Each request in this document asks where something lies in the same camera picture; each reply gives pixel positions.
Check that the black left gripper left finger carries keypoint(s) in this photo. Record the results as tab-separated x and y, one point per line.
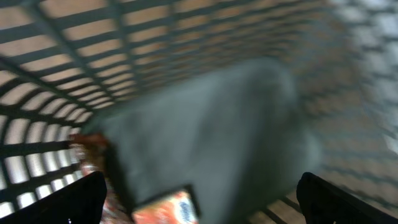
80	202

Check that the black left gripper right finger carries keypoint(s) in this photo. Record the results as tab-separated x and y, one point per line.
323	203

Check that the orange Top chocolate bar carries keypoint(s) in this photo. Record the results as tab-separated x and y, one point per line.
90	153

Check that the orange Kleenex tissue pack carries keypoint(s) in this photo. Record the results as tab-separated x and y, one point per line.
175	206

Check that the dark plastic mesh basket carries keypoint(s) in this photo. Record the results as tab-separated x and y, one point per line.
236	98

